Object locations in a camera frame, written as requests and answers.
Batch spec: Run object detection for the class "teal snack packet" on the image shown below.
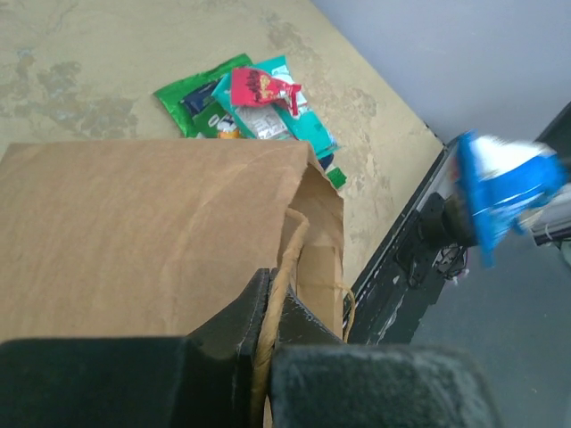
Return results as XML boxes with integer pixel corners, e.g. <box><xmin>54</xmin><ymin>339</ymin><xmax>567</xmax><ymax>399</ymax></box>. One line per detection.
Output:
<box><xmin>212</xmin><ymin>56</ymin><xmax>338</xmax><ymax>159</ymax></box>

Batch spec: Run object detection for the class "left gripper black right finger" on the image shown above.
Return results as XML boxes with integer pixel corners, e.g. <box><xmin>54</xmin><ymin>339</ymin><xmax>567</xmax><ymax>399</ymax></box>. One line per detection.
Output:
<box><xmin>267</xmin><ymin>284</ymin><xmax>499</xmax><ymax>428</ymax></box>

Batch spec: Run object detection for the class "brown paper bag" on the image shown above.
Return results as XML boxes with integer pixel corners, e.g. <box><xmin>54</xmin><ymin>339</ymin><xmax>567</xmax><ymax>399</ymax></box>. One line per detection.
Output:
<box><xmin>1</xmin><ymin>139</ymin><xmax>343</xmax><ymax>403</ymax></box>

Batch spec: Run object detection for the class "green Chuba snack bag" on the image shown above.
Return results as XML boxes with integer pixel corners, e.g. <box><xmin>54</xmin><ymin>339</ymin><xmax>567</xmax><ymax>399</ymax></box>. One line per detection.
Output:
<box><xmin>154</xmin><ymin>53</ymin><xmax>347</xmax><ymax>189</ymax></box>

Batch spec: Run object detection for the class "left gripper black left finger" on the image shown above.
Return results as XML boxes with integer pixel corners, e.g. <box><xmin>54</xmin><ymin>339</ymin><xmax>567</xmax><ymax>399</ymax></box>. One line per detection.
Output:
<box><xmin>1</xmin><ymin>268</ymin><xmax>270</xmax><ymax>427</ymax></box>

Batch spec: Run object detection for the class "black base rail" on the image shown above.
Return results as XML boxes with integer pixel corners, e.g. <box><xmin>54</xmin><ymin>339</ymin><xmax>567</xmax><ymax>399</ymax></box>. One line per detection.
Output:
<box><xmin>347</xmin><ymin>107</ymin><xmax>570</xmax><ymax>344</ymax></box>

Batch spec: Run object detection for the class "blue Kettle chips bag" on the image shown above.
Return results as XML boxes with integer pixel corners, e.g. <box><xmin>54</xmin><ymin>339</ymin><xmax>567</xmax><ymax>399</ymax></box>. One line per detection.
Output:
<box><xmin>180</xmin><ymin>79</ymin><xmax>241</xmax><ymax>139</ymax></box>

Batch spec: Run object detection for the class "red snack packet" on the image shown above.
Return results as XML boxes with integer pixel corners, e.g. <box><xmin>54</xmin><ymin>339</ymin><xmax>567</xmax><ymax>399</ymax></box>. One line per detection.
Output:
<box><xmin>230</xmin><ymin>67</ymin><xmax>302</xmax><ymax>117</ymax></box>

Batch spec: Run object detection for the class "small blue snack packet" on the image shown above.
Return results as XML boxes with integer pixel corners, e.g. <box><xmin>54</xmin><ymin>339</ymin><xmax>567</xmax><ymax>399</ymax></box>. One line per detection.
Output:
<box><xmin>456</xmin><ymin>130</ymin><xmax>569</xmax><ymax>267</ymax></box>

